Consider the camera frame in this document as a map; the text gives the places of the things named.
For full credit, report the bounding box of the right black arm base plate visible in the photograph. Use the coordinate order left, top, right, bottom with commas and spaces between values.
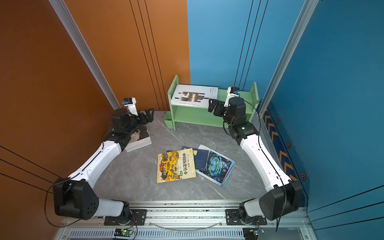
225, 208, 267, 226

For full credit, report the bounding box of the dark blue circle-cover book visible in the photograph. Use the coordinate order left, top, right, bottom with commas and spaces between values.
195, 145, 236, 188

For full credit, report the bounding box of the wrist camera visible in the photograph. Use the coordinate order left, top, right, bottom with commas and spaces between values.
224, 87, 240, 107
123, 98, 138, 116

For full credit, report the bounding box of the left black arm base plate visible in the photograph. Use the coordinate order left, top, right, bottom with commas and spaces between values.
104, 209, 148, 227

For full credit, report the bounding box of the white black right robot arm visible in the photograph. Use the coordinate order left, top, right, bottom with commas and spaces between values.
208, 97, 304, 225

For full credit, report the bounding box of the white book with brown pattern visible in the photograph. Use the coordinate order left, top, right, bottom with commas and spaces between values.
171, 85, 219, 109

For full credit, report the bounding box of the green circuit board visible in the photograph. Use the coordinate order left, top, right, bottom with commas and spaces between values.
113, 228, 135, 240
243, 228, 265, 240

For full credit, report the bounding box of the yellow illustrated Chinese book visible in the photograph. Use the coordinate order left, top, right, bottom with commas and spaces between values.
157, 149, 196, 184

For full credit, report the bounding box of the green wooden two-tier shelf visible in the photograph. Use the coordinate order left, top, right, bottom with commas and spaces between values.
164, 75, 260, 130

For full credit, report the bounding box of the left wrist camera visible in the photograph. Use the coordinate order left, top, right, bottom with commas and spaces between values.
123, 98, 138, 116

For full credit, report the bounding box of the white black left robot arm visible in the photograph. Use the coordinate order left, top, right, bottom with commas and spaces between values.
52, 108, 155, 225

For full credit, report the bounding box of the aluminium mounting rail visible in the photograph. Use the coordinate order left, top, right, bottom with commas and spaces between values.
69, 200, 312, 229

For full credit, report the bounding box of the left green circuit board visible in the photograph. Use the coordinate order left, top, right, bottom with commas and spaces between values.
113, 228, 135, 240

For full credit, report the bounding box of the right green circuit board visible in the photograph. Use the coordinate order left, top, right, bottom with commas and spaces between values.
243, 228, 265, 240

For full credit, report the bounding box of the white LOVER book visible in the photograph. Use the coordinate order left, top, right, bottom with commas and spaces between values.
125, 125, 152, 152

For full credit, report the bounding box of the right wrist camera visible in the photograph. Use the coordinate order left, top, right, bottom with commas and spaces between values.
224, 87, 240, 107

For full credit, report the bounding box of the blue book under yellow book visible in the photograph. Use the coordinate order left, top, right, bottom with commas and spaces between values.
166, 146, 199, 156

